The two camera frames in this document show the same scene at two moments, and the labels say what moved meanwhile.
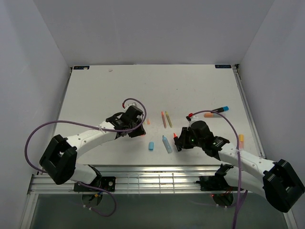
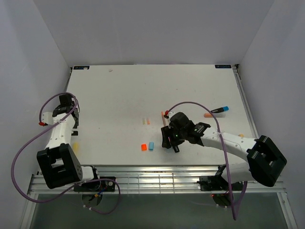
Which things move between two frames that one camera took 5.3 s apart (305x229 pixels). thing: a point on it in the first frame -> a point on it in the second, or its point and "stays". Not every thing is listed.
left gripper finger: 136,133 -> 76,120
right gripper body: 191,141 -> 177,136
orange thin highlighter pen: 163,119 stays
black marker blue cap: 221,109 stays
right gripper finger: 178,143 -> 166,136
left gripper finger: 143,131 -> 75,133
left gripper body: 134,124 -> 77,112
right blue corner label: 223,66 stays
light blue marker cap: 151,146 stays
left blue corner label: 81,67 stays
